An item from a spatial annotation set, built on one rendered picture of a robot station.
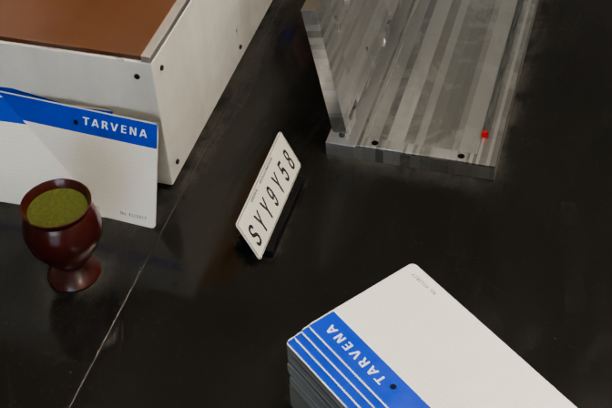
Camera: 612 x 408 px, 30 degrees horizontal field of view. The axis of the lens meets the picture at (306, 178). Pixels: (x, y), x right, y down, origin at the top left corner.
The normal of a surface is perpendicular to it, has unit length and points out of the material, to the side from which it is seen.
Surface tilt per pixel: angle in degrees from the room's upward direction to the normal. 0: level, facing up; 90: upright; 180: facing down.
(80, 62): 90
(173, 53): 90
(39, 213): 0
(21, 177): 63
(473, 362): 0
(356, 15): 80
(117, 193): 69
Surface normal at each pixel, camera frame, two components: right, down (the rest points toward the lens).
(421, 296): -0.05, -0.73
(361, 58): 0.93, 0.02
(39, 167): -0.24, 0.26
